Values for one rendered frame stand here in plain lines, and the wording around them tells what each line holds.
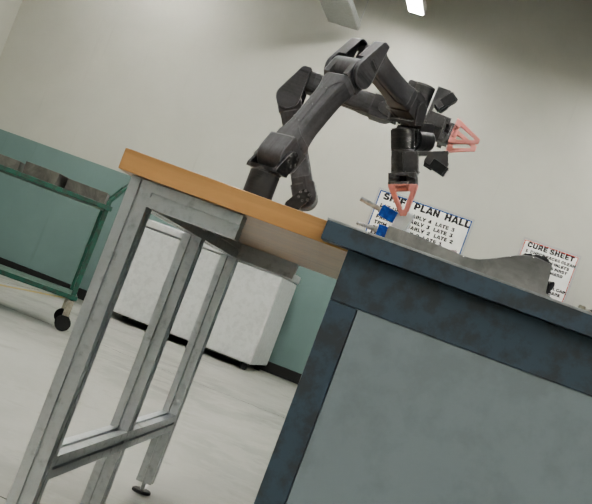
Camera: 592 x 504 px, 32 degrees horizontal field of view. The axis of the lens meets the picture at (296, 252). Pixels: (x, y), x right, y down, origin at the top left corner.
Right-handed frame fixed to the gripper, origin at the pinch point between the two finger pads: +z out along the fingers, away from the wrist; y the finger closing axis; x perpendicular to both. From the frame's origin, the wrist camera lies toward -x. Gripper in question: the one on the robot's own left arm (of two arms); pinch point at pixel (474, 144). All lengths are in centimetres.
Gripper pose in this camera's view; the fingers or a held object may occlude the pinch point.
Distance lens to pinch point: 273.3
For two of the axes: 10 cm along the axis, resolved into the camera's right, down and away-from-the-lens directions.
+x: -3.7, 9.3, -0.5
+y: 0.9, 0.9, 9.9
